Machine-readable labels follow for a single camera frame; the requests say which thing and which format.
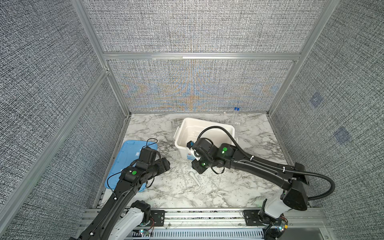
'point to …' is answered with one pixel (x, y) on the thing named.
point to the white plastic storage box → (190, 129)
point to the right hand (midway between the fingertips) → (194, 163)
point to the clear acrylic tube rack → (239, 119)
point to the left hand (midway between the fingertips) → (165, 166)
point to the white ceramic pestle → (193, 176)
